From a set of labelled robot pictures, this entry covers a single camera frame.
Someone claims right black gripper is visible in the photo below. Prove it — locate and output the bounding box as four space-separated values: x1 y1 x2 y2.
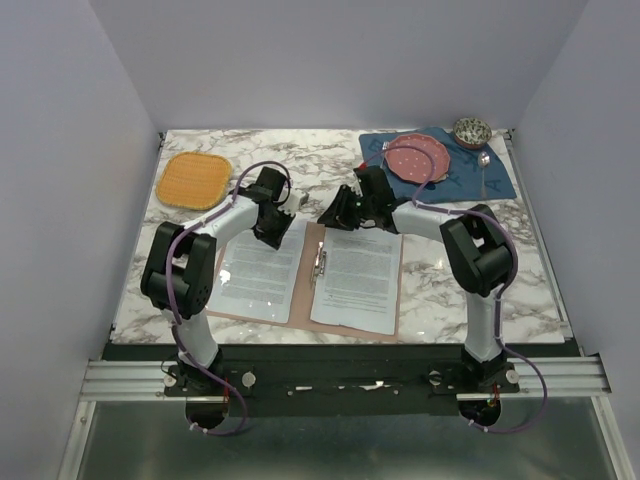
316 184 375 232

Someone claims printed paper sheet top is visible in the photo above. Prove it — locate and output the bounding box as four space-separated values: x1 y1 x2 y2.
207 220 306 324

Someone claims printed paper stack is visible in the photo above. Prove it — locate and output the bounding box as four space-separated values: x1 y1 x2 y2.
310 229 402 336

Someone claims pink folder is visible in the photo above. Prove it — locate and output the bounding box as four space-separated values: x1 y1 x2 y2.
206 220 400 342

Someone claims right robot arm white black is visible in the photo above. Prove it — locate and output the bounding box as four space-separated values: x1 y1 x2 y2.
317 166 518 392

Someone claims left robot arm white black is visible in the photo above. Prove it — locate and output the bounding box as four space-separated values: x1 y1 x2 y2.
140 161 297 395

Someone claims metal folder clip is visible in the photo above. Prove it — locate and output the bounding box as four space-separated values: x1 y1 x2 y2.
311 241 327 287

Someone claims pink dotted plate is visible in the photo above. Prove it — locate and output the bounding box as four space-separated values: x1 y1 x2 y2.
384 133 451 185

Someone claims orange woven mat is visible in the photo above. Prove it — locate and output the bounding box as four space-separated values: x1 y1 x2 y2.
155 152 233 211

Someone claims blue cloth placemat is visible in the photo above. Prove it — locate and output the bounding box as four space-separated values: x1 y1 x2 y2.
358 127 518 204

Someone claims floral patterned bowl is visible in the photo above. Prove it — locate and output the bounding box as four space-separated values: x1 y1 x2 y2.
452 117 493 150

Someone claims silver spoon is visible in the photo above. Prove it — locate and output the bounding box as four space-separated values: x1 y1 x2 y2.
477 151 491 200

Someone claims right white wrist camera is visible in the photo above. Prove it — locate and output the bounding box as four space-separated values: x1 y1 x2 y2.
350 180 362 197

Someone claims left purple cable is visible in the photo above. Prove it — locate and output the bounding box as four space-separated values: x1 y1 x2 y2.
166 160 294 436

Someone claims purple cable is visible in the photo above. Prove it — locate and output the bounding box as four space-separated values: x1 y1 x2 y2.
358 147 547 434
166 160 294 436

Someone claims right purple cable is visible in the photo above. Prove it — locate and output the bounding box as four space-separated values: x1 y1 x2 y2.
358 147 547 434

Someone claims black mounting base plate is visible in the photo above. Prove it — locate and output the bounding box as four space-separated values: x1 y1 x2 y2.
164 345 519 417

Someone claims aluminium rail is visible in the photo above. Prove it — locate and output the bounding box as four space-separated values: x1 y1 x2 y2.
80 357 611 402

